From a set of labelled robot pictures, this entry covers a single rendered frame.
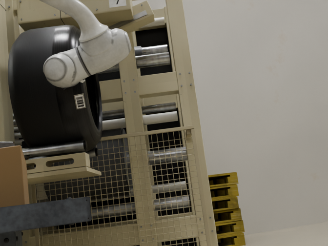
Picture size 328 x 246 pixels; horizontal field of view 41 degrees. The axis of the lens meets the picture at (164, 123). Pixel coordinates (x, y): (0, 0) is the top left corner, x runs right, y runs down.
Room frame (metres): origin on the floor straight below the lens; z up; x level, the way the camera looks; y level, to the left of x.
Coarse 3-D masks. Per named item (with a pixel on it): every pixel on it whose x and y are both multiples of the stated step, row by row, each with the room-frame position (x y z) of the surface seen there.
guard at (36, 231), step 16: (176, 128) 2.31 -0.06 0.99; (192, 128) 2.31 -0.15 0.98; (144, 160) 2.32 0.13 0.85; (32, 192) 2.31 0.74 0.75; (112, 192) 2.32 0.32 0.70; (128, 208) 2.32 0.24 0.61; (160, 208) 2.32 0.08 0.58; (144, 224) 2.32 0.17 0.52; (192, 224) 2.32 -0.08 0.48; (112, 240) 2.32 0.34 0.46; (160, 240) 2.32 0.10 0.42; (208, 240) 2.31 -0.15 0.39
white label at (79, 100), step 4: (76, 96) 1.72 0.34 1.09; (80, 96) 1.73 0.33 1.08; (76, 100) 1.73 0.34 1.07; (80, 100) 1.73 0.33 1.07; (84, 100) 1.74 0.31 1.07; (76, 104) 1.73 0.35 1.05; (80, 104) 1.74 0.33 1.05; (84, 104) 1.75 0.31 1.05; (76, 108) 1.74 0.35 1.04; (80, 108) 1.75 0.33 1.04
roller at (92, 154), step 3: (96, 147) 2.12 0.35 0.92; (90, 150) 2.11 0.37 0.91; (93, 150) 2.11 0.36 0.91; (96, 150) 2.11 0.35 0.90; (87, 153) 2.11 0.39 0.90; (90, 153) 2.11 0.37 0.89; (93, 153) 2.11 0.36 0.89; (96, 153) 2.11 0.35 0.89; (42, 156) 2.11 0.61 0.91; (45, 156) 2.11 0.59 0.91; (90, 156) 2.12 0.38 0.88; (93, 156) 2.12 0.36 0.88; (27, 159) 2.11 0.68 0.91; (30, 159) 2.11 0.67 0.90
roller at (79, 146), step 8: (56, 144) 1.83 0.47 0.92; (64, 144) 1.83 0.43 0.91; (72, 144) 1.83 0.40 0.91; (80, 144) 1.83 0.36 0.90; (24, 152) 1.83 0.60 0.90; (32, 152) 1.83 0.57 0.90; (40, 152) 1.83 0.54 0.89; (48, 152) 1.83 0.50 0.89; (56, 152) 1.83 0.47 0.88; (64, 152) 1.84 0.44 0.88
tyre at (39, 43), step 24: (24, 48) 1.72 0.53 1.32; (48, 48) 1.71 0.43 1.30; (72, 48) 1.73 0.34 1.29; (24, 72) 1.69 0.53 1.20; (24, 96) 1.70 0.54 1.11; (48, 96) 1.70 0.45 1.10; (72, 96) 1.72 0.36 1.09; (96, 96) 2.20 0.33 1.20; (24, 120) 1.75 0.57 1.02; (48, 120) 1.75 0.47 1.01; (72, 120) 1.76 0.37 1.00; (96, 120) 2.22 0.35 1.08; (48, 144) 1.85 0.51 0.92; (96, 144) 2.04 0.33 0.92
